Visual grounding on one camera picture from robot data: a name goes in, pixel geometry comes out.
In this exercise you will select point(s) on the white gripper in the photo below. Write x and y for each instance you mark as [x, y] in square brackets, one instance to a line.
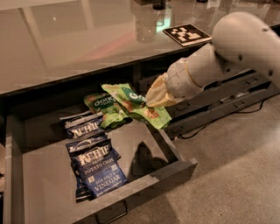
[180, 80]

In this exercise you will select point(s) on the green dang chip bag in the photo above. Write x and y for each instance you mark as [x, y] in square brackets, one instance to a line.
[113, 114]
[135, 105]

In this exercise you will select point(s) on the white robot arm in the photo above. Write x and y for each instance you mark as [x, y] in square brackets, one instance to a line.
[240, 41]

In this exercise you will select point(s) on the lower closed grey drawer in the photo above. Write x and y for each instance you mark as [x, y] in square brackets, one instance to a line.
[219, 110]

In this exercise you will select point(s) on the rear blue Kettle chip bag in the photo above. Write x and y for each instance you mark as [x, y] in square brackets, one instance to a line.
[79, 125]

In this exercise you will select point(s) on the blue kettle chip bag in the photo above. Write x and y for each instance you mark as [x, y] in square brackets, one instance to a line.
[79, 125]
[95, 166]

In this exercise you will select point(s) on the dark cup on counter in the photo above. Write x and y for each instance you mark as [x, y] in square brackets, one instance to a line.
[159, 4]

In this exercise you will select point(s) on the front blue Kettle chip bag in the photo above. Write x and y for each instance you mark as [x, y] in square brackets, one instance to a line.
[95, 166]

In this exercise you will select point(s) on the middle closed grey drawer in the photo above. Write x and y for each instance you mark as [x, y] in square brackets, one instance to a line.
[213, 93]

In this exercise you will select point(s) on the open grey top drawer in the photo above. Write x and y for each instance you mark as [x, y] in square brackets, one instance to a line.
[39, 182]

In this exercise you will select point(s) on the black white fiducial marker tile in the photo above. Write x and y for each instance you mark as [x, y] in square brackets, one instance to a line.
[187, 35]

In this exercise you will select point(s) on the black drawer pull handle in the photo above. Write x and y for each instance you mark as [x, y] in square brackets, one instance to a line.
[112, 213]

